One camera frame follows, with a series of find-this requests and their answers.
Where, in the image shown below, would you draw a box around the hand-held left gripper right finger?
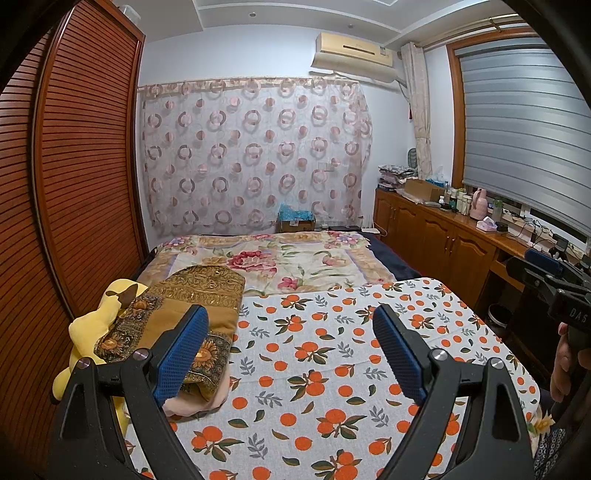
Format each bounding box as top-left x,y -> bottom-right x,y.
372,304 -> 536,480

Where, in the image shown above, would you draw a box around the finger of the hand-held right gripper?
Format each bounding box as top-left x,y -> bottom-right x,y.
505,249 -> 568,291

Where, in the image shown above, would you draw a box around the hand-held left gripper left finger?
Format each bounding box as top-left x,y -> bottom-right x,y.
46,305 -> 209,480

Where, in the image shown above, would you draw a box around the brown patterned shirt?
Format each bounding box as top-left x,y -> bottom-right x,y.
95,265 -> 245,400

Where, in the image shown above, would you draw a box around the person's right hand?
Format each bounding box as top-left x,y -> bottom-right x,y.
551,322 -> 580,403

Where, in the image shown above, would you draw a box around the pink folded garment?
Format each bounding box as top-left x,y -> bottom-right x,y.
164,374 -> 229,418

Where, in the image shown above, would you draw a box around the dark waste bin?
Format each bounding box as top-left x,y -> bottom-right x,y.
487,304 -> 511,333

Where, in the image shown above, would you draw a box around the orange-fruit print sheet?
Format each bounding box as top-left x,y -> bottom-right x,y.
124,277 -> 543,480

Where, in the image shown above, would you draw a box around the yellow plush toy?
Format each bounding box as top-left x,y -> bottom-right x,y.
52,279 -> 149,435

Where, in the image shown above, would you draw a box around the navy bed sheet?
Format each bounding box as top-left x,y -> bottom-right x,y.
360,231 -> 423,280

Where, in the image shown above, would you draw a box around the wooden cabinet counter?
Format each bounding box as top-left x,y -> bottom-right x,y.
373,188 -> 555,319

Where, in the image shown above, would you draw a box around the row of small bottles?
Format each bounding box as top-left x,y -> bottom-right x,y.
438,185 -> 474,214

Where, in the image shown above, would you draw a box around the grey window blind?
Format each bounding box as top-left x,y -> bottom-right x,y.
459,44 -> 591,236

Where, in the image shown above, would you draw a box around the open cardboard box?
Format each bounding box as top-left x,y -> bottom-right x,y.
404,179 -> 446,202

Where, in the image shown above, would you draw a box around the floral blanket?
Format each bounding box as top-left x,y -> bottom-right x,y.
139,231 -> 398,296

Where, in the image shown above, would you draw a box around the person's patterned pants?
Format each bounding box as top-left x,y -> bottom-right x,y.
536,429 -> 570,480

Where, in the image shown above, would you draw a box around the cardboard box with blue bag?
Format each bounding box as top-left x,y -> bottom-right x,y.
277,204 -> 317,234

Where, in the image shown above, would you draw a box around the stack of folded cloths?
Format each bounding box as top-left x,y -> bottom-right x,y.
378,164 -> 416,191

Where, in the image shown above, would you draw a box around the beige tied curtain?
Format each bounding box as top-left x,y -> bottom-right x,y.
401,42 -> 432,178

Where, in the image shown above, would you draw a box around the wooden louvered wardrobe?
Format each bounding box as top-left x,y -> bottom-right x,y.
0,0 -> 151,462

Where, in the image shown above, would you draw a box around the circle-patterned sheer curtain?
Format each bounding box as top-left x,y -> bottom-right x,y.
137,78 -> 374,236

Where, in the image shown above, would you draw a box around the brass curtain rod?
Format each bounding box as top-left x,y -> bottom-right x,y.
418,16 -> 527,49

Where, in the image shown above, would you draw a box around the beige wall air conditioner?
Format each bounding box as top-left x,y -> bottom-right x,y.
310,31 -> 399,83

